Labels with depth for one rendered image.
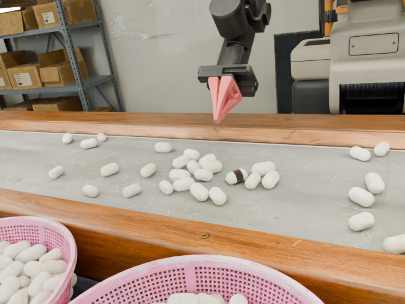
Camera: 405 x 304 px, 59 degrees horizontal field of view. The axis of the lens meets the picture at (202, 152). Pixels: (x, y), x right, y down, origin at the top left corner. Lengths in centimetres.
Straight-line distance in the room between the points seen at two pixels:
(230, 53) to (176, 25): 214
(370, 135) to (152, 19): 238
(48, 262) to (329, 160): 44
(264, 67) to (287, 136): 194
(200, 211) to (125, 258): 12
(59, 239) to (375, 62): 88
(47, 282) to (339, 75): 89
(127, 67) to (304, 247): 280
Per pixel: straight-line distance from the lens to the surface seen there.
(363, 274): 37
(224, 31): 68
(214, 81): 65
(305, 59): 138
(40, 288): 47
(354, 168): 60
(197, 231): 42
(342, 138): 68
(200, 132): 77
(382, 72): 108
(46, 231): 53
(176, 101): 294
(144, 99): 308
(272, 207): 50
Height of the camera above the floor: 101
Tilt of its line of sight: 22 degrees down
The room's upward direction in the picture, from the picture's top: 8 degrees counter-clockwise
